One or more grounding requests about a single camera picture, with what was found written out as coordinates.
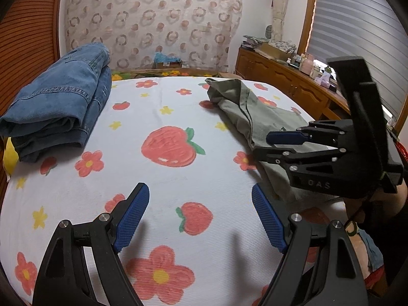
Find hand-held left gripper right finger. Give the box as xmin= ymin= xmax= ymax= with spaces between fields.
xmin=251 ymin=183 xmax=370 ymax=306

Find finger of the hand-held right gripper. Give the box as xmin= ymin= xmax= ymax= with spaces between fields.
xmin=254 ymin=147 xmax=348 ymax=174
xmin=266 ymin=124 xmax=348 ymax=149

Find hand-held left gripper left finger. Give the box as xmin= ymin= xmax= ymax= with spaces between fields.
xmin=32 ymin=182 xmax=150 ymax=306

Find grey-green pants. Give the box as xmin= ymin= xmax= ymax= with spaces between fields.
xmin=204 ymin=78 xmax=351 ymax=203

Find wooden cabinet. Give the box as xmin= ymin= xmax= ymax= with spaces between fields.
xmin=235 ymin=47 xmax=351 ymax=122

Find white strawberry printed blanket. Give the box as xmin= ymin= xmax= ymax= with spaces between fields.
xmin=0 ymin=76 xmax=351 ymax=306

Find pink bag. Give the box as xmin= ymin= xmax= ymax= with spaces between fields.
xmin=314 ymin=67 xmax=332 ymax=87

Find pink box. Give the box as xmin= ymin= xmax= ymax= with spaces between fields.
xmin=300 ymin=53 xmax=315 ymax=77

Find open cardboard box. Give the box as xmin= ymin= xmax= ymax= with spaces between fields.
xmin=255 ymin=42 xmax=290 ymax=61

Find colourful printed cloth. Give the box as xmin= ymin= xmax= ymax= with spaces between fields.
xmin=344 ymin=217 xmax=386 ymax=294

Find stack of printed cloths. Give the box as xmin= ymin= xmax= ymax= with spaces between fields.
xmin=242 ymin=35 xmax=271 ymax=50

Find lace curtain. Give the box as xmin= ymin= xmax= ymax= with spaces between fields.
xmin=271 ymin=0 xmax=311 ymax=40

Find floral mat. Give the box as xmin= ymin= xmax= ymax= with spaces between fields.
xmin=110 ymin=68 xmax=220 ymax=82

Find small cardboard box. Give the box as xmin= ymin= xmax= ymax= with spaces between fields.
xmin=155 ymin=58 xmax=184 ymax=70

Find yellow soft item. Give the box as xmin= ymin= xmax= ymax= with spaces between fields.
xmin=3 ymin=137 xmax=19 ymax=176

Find folded blue jeans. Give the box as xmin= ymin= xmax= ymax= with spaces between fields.
xmin=0 ymin=42 xmax=113 ymax=163

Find blue fluffy cloth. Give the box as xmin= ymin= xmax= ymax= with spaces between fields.
xmin=154 ymin=52 xmax=179 ymax=64

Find ribbed wooden door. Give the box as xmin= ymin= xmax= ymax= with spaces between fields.
xmin=0 ymin=0 xmax=66 ymax=118

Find wooden window frame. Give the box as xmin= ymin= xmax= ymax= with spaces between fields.
xmin=298 ymin=0 xmax=319 ymax=55

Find ring-patterned wall cloth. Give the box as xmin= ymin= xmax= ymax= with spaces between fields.
xmin=64 ymin=0 xmax=243 ymax=72

